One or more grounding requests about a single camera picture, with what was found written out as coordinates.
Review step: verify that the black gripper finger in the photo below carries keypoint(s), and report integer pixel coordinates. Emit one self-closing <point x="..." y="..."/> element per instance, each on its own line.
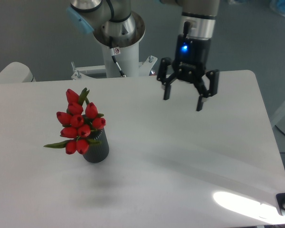
<point x="204" y="93"/>
<point x="162" y="75"/>

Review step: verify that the white chair back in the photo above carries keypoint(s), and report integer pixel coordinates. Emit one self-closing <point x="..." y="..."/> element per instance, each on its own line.
<point x="16" y="72"/>

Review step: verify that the dark grey ribbed vase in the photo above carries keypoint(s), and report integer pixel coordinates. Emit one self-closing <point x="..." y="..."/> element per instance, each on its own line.
<point x="97" y="152"/>

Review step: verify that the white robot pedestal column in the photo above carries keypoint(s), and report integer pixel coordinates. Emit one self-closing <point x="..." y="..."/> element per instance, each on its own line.
<point x="127" y="58"/>

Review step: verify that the white metal base frame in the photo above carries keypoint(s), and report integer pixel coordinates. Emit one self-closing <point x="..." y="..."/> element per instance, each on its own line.
<point x="90" y="72"/>

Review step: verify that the red tulip bouquet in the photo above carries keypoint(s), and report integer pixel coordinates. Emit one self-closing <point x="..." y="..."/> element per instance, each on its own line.
<point x="82" y="124"/>

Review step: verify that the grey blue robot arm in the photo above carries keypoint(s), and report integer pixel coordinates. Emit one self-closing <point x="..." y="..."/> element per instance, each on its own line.
<point x="119" y="30"/>

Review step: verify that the clear bag blue contents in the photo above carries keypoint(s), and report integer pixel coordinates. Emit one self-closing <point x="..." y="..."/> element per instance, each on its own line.
<point x="278" y="6"/>

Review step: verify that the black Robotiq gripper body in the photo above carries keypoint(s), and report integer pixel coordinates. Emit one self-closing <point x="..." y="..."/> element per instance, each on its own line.
<point x="190" y="60"/>

